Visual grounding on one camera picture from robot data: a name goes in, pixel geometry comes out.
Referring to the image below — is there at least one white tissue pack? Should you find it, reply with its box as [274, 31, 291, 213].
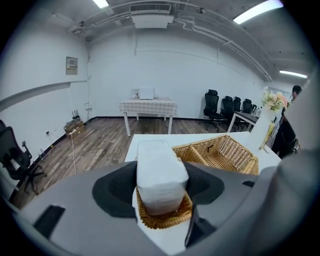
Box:
[135, 139, 190, 217]

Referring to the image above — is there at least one grey wall panel box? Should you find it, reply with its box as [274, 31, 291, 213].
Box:
[65, 56, 79, 76]

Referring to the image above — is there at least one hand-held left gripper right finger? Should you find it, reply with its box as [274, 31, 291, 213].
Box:
[184, 161, 305, 256]

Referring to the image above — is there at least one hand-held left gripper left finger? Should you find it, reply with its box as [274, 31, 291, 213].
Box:
[14, 161, 171, 256]

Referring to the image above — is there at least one white cable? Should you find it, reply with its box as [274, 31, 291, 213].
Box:
[69, 131, 77, 175]

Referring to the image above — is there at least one checked tablecloth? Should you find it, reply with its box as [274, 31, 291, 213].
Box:
[118, 97, 179, 118]

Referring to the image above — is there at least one cardboard box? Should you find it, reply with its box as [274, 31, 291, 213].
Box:
[63, 119, 86, 136]

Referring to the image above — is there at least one white box appliance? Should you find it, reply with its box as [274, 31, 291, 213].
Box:
[138, 87, 156, 101]

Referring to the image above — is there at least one ceiling air conditioner unit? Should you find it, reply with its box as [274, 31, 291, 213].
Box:
[129, 3, 175, 30]

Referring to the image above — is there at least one dark-top table with white legs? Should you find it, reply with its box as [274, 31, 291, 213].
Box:
[226, 110, 261, 134]

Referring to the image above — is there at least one pink flower bouquet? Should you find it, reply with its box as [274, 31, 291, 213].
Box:
[260, 85, 291, 114]

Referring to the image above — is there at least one white-legged side table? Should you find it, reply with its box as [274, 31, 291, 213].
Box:
[123, 111, 174, 138]

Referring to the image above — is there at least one white vase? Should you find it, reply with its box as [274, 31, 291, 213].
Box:
[249, 106, 276, 151]

